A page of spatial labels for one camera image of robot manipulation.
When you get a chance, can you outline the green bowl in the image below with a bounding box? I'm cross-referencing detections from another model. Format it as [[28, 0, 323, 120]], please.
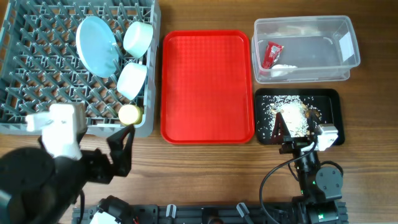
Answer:
[[123, 21, 154, 58]]

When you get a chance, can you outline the right camera cable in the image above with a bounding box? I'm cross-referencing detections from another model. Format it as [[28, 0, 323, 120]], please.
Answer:
[[259, 142, 321, 224]]

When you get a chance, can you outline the light blue bowl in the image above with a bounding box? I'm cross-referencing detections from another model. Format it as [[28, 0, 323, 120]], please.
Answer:
[[117, 62, 147, 101]]

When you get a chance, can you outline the light blue plate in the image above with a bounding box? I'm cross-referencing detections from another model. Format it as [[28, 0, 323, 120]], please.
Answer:
[[76, 16, 119, 78]]

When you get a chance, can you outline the yellow plastic cup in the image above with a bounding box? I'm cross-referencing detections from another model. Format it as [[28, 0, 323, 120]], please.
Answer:
[[118, 105, 143, 126]]

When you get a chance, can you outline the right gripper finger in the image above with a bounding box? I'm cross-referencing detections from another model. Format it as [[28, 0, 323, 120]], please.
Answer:
[[307, 110, 320, 135], [271, 112, 291, 139]]

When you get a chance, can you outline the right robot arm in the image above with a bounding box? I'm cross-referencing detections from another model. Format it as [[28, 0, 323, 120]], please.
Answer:
[[271, 112, 343, 223]]

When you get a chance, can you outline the clear plastic bin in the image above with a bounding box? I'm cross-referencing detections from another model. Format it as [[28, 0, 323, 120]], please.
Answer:
[[251, 16, 361, 84]]

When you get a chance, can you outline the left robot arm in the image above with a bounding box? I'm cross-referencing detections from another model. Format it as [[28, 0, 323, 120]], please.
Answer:
[[1, 125, 136, 223]]

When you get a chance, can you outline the red serving tray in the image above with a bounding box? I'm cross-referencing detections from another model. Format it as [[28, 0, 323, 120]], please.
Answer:
[[160, 30, 254, 144]]

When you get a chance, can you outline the white napkin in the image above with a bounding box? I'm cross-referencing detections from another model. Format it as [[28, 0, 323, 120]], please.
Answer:
[[271, 64, 297, 77]]

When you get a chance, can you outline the grey dishwasher rack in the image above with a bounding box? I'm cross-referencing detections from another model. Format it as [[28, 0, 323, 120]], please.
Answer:
[[1, 0, 161, 138]]

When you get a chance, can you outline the red ketchup packet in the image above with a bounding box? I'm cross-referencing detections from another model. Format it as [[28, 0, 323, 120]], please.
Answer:
[[262, 41, 284, 69]]

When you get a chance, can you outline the food scraps and rice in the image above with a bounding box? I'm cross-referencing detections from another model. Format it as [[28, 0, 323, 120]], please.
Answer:
[[256, 95, 322, 139]]

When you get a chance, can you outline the black waste tray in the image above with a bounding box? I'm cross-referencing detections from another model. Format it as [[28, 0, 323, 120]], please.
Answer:
[[254, 88, 345, 146]]

